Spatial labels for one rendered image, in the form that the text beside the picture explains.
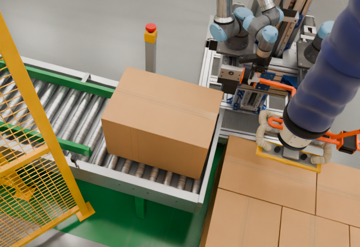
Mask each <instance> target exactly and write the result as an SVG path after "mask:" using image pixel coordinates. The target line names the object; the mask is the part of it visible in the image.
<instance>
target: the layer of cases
mask: <svg viewBox="0 0 360 247"><path fill-rule="evenodd" d="M256 150H257V143H256V141H253V140H248V139H245V138H241V137H237V136H233V135H229V137H228V140H227V142H226V145H225V147H224V150H223V153H222V155H221V158H220V161H219V166H218V169H217V173H216V178H215V182H214V187H213V192H212V196H211V201H210V204H209V209H208V213H207V218H206V222H205V227H204V232H203V235H202V239H201V244H200V247H360V169H356V168H352V167H348V166H344V165H341V164H338V163H334V162H330V161H329V163H326V164H321V173H316V172H313V171H309V170H306V169H302V168H299V167H295V166H291V165H288V164H285V163H281V162H277V161H274V160H270V159H267V158H263V157H260V156H256Z"/></svg>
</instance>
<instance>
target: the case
mask: <svg viewBox="0 0 360 247"><path fill-rule="evenodd" d="M223 93H224V92H222V91H218V90H215V89H212V88H208V87H204V86H200V85H196V84H192V83H189V82H186V81H181V80H178V79H174V78H170V77H166V76H162V75H159V74H155V73H151V72H147V71H144V70H140V69H136V68H132V67H129V66H127V67H126V69H125V71H124V73H123V75H122V77H121V79H120V81H119V83H118V85H117V87H116V89H115V91H114V93H113V95H112V97H111V99H110V101H109V102H108V104H107V106H106V108H105V110H104V112H103V114H102V116H101V123H102V128H103V133H104V138H105V141H106V146H107V151H108V153H109V154H112V155H116V156H120V157H122V158H126V159H129V160H133V161H137V162H140V163H143V164H147V165H149V166H153V167H157V168H160V169H164V170H167V171H170V172H173V173H177V174H180V175H184V176H187V177H191V178H194V179H198V180H200V177H201V173H202V170H203V167H204V163H205V160H206V156H207V153H208V150H209V146H210V143H211V139H212V135H213V131H214V127H215V123H216V119H217V117H218V113H219V109H220V105H221V101H222V97H223Z"/></svg>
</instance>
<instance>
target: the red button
mask: <svg viewBox="0 0 360 247"><path fill-rule="evenodd" d="M145 29H146V30H147V31H148V32H149V33H153V32H154V31H155V30H156V25H155V24H153V23H149V24H147V25H146V26H145Z"/></svg>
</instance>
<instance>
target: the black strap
mask: <svg viewBox="0 0 360 247"><path fill-rule="evenodd" d="M289 101H290V100H289ZM288 104H289V102H288V103H287V105H286V106H285V108H284V111H283V118H284V121H285V123H286V124H287V126H288V127H289V128H290V129H291V130H292V131H293V132H295V133H296V134H298V135H300V136H302V137H305V138H319V137H321V136H323V135H324V134H325V133H326V132H327V131H328V130H329V129H330V127H331V126H330V127H329V128H328V129H327V130H325V131H323V132H311V131H308V130H306V129H303V128H301V127H299V126H298V125H296V124H295V123H294V122H293V121H292V120H291V119H290V118H289V116H288V113H287V107H288Z"/></svg>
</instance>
